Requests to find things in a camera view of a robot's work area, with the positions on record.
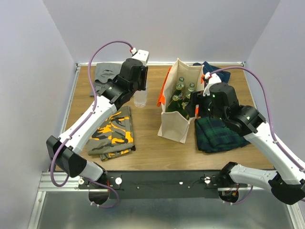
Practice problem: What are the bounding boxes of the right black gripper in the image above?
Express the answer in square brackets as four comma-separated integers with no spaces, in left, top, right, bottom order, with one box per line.
[184,89,227,123]

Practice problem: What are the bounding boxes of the clear plastic water bottle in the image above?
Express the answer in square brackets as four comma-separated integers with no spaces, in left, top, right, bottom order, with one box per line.
[134,81,149,108]

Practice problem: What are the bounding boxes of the beige canvas tote bag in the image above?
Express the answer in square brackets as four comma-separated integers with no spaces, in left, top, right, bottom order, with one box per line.
[157,59,204,144]

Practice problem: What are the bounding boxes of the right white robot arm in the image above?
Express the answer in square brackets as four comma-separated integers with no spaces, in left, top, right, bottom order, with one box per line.
[186,83,305,205]

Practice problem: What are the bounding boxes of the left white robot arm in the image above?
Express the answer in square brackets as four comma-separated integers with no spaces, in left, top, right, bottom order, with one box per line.
[47,57,148,188]

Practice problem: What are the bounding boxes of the dark blue folded jeans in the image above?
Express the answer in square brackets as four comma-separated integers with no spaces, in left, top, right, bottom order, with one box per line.
[193,62,231,83]

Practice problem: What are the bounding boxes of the grey folded shorts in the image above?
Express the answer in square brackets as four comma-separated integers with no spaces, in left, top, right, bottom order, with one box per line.
[93,62,122,92]

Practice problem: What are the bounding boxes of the green plaid folded cloth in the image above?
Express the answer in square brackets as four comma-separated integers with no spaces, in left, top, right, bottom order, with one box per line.
[194,117,250,154]

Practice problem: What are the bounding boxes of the orange camouflage folded pants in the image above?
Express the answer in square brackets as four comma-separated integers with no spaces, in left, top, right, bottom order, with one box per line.
[87,106,136,161]

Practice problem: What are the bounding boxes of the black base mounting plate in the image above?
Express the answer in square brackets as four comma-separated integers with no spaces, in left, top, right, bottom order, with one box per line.
[78,169,248,200]

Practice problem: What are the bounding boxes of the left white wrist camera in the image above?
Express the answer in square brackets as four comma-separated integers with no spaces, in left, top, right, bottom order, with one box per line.
[130,47,150,66]

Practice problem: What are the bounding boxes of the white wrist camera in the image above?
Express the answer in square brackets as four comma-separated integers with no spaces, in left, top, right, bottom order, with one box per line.
[203,72,222,96]
[130,47,150,66]

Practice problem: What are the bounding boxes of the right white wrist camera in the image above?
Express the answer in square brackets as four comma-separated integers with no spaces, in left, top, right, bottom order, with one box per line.
[203,72,222,96]

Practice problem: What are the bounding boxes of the aluminium rail frame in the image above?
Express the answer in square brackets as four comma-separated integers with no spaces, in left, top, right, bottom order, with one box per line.
[27,62,305,229]

